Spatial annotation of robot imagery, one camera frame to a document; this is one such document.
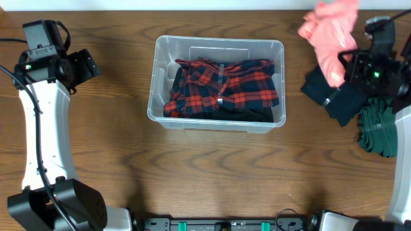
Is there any pink garment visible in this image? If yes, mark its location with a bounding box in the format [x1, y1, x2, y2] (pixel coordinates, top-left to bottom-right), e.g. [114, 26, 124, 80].
[298, 0, 359, 88]

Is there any black garment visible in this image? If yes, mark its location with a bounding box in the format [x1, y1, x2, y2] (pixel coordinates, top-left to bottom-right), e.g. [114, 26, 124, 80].
[173, 67, 274, 123]

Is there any red navy plaid shirt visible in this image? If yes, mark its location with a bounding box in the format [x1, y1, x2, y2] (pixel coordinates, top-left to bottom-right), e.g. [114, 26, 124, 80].
[163, 58, 279, 118]

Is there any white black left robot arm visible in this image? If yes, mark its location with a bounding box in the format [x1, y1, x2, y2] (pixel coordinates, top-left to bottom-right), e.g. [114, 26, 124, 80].
[7, 20, 133, 230]

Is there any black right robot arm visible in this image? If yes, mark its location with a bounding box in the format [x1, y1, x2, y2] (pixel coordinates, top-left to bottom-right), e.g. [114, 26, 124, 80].
[316, 31, 410, 231]

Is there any navy folded garment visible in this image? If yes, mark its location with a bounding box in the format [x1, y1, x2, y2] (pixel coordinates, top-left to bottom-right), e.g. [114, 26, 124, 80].
[301, 66, 370, 127]

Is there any dark green folded garment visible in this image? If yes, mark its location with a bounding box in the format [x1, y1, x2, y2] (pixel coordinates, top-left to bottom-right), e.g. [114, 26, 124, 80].
[358, 97, 398, 158]

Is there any clear plastic storage bin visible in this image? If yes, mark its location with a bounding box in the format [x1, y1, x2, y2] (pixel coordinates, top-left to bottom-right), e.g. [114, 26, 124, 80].
[147, 35, 286, 133]

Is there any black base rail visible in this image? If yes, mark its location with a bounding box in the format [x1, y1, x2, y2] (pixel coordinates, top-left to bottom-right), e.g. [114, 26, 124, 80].
[134, 209, 320, 231]

